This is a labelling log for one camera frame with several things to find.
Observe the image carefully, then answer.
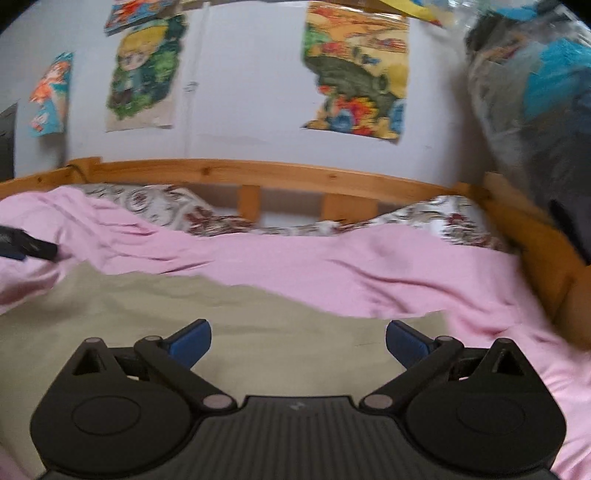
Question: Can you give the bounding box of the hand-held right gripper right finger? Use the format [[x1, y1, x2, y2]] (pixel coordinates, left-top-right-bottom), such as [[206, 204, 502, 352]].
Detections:
[[359, 319, 537, 414]]

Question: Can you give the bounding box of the orange-haired character wall poster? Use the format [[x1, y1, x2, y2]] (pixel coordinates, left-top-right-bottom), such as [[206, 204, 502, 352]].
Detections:
[[28, 52, 75, 138]]

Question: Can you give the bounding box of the clear plastic bag of clothes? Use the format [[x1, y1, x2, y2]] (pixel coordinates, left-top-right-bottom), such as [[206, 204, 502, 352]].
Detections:
[[464, 0, 591, 267]]

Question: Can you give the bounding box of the white floral patterned quilt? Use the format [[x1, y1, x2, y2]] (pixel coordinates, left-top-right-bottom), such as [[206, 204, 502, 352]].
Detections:
[[81, 184, 514, 253]]

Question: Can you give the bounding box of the beige olive brown hooded jacket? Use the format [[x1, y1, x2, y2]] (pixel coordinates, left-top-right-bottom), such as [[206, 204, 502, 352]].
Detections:
[[0, 262, 448, 467]]

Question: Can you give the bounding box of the colourful landscape wall poster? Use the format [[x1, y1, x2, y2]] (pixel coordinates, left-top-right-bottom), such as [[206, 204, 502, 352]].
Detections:
[[300, 1, 411, 145]]

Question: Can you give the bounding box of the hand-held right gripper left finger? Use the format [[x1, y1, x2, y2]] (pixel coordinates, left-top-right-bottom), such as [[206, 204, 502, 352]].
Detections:
[[60, 318, 238, 414]]

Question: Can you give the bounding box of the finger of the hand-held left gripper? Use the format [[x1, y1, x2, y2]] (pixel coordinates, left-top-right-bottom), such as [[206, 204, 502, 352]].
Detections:
[[0, 224, 59, 263]]

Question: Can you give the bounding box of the dark wall fixture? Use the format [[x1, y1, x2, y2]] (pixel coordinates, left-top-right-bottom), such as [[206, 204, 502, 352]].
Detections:
[[0, 102, 19, 182]]

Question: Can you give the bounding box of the colourful comic wall poster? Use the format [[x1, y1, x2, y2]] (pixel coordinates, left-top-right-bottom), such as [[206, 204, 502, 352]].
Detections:
[[103, 0, 186, 37]]

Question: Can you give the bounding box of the wooden bed frame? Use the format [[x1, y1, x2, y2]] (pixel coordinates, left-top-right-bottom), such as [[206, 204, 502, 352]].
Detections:
[[0, 157, 591, 352]]

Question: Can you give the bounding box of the white wall pipe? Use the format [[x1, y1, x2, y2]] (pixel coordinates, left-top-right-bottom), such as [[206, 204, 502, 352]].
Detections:
[[184, 7, 206, 160]]

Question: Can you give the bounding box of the pink blanket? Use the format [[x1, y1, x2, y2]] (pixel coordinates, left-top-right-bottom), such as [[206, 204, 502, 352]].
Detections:
[[0, 187, 591, 480]]

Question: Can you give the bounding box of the yellow blue wall poster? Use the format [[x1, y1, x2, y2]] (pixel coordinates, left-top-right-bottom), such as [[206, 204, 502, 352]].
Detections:
[[369, 0, 455, 27]]

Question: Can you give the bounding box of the blond character wall poster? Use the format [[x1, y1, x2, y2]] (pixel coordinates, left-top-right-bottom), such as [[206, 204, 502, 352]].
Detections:
[[105, 14, 189, 134]]

